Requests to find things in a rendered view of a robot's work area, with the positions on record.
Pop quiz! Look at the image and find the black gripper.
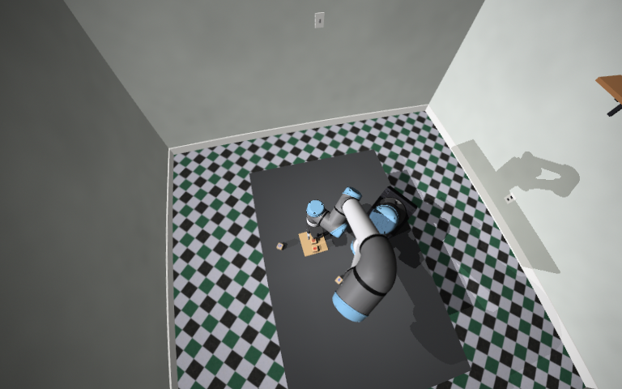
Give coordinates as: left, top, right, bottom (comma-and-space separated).
306, 219, 323, 240

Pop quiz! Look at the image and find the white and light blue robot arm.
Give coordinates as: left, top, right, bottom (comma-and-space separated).
307, 186, 406, 322

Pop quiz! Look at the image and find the tan flat mat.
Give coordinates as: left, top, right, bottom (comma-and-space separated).
299, 232, 328, 256

